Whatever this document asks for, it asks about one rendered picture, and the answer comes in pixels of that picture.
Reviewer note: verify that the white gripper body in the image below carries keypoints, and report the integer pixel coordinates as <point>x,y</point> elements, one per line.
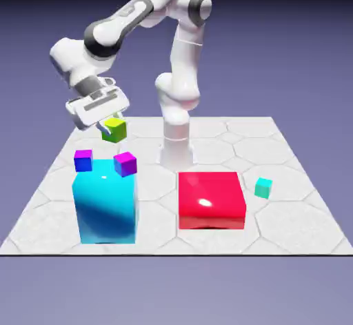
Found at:
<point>96,112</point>

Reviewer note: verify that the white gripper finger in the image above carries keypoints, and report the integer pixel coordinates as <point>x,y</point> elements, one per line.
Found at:
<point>104,129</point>
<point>117,115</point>

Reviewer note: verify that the small yellow-green cube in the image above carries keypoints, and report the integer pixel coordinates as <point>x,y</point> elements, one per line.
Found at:
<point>117,131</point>

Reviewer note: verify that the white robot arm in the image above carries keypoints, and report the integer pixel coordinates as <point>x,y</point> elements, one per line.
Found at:
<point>182,62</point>

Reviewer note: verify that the small purple cube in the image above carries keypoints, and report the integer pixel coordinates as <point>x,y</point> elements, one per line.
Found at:
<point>126,165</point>
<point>82,162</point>

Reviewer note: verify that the small teal cube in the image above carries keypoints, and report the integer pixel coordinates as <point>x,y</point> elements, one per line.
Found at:
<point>262,189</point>

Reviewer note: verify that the large cyan box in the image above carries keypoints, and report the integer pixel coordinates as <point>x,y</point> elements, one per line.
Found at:
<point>104,209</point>

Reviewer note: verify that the large red box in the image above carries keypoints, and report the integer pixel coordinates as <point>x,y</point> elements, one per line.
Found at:
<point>211,198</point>

